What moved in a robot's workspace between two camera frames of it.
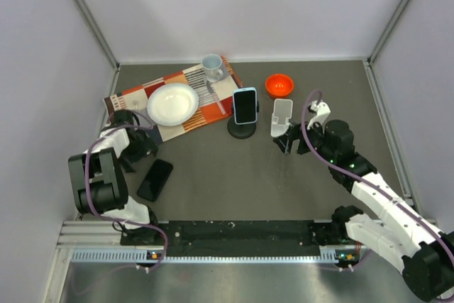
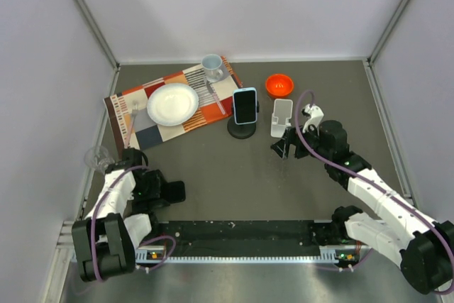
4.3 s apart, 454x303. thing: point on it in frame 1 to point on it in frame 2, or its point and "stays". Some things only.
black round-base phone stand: [240, 131] stays
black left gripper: [147, 147] to [156, 178]
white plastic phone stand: [282, 112] stays
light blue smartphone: [245, 105] stays
